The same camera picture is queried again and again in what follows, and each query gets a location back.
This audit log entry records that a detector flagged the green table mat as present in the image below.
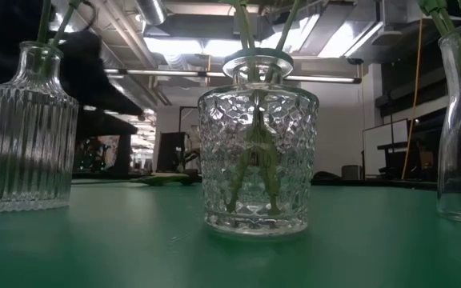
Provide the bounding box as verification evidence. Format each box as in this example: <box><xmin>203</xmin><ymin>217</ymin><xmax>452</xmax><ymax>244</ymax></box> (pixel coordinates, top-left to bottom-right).
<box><xmin>0</xmin><ymin>182</ymin><xmax>461</xmax><ymax>288</ymax></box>

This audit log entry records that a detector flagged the red artificial tulip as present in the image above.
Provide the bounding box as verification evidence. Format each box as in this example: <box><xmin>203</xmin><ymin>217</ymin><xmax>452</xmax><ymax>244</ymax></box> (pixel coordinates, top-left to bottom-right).
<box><xmin>416</xmin><ymin>0</ymin><xmax>451</xmax><ymax>45</ymax></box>
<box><xmin>434</xmin><ymin>0</ymin><xmax>461</xmax><ymax>109</ymax></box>

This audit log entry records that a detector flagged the ribbed clear glass vase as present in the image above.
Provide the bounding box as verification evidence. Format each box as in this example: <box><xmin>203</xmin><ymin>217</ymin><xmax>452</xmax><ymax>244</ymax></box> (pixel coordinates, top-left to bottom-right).
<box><xmin>0</xmin><ymin>41</ymin><xmax>80</xmax><ymax>213</ymax></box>

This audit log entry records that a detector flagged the black cabinet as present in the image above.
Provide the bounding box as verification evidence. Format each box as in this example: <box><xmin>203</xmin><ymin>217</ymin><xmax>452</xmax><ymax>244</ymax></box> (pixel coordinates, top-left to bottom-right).
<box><xmin>156</xmin><ymin>131</ymin><xmax>187</xmax><ymax>173</ymax></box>

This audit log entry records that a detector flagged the grey trash bin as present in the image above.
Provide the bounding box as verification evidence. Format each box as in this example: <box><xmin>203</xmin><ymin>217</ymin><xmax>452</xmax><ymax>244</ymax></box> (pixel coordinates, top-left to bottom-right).
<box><xmin>341</xmin><ymin>164</ymin><xmax>363</xmax><ymax>181</ymax></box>

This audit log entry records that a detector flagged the colourful poster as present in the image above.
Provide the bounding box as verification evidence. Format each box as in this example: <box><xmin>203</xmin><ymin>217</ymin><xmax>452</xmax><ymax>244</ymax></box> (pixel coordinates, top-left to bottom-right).
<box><xmin>94</xmin><ymin>134</ymin><xmax>120</xmax><ymax>159</ymax></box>

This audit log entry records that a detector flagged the silver ventilation duct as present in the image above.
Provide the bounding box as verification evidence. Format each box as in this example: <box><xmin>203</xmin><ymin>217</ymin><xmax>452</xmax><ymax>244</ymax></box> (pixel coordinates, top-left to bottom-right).
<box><xmin>94</xmin><ymin>0</ymin><xmax>162</xmax><ymax>111</ymax></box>

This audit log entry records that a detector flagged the whiteboard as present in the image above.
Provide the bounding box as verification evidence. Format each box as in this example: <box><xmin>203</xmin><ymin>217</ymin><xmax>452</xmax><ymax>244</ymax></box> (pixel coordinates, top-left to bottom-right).
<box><xmin>362</xmin><ymin>118</ymin><xmax>411</xmax><ymax>177</ymax></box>

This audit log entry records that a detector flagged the diamond-patterned clear glass vase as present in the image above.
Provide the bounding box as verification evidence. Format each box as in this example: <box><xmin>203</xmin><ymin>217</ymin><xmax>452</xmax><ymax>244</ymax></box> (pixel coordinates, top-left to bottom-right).
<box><xmin>196</xmin><ymin>47</ymin><xmax>320</xmax><ymax>237</ymax></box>

